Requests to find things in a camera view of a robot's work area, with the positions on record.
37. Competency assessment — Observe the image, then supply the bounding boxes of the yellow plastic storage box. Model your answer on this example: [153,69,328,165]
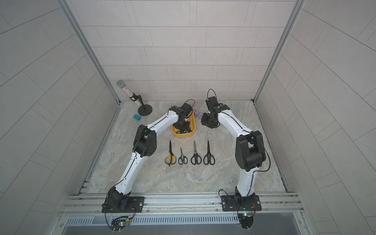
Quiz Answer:
[171,112,196,138]

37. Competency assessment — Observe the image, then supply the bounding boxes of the small black scissors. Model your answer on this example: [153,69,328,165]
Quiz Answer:
[178,148,188,165]

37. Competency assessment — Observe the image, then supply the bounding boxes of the yellow handle black scissors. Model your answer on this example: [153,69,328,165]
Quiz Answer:
[164,141,177,166]

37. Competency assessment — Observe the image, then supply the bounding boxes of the silver blade black scissors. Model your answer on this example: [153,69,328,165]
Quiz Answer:
[191,141,202,165]

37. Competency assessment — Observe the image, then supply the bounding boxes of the all black scissors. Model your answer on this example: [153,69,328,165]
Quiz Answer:
[203,141,215,165]

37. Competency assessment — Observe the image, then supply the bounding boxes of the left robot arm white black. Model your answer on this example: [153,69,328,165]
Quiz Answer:
[102,103,193,213]

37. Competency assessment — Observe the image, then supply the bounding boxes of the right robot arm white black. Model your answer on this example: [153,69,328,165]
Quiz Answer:
[201,100,270,212]

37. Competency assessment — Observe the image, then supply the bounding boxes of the purple toy figure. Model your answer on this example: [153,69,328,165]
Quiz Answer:
[193,109,203,117]

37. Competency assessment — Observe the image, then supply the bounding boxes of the teal eraser block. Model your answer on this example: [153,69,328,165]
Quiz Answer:
[133,115,142,120]

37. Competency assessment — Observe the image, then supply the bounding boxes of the right circuit board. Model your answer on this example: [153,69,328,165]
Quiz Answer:
[238,213,254,229]

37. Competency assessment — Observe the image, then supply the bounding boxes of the circuit board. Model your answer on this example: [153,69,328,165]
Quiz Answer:
[238,213,254,229]
[111,216,130,233]

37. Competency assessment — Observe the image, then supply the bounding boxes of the left circuit board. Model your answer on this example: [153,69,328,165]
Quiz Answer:
[111,216,130,233]

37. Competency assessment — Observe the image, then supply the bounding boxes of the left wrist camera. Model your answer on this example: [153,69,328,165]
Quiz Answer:
[181,102,193,119]

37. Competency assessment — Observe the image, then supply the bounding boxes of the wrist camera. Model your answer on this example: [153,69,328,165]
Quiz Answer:
[181,102,193,119]
[206,97,230,114]

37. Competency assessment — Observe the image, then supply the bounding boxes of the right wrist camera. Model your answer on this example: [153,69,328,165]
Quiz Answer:
[206,97,230,114]

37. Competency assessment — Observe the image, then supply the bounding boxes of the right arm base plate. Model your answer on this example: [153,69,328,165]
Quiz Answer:
[221,194,262,212]

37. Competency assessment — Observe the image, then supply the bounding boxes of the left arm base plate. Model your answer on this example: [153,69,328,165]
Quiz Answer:
[101,196,145,213]

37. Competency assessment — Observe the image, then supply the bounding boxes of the aluminium frame rail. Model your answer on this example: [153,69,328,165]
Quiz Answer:
[58,192,304,216]

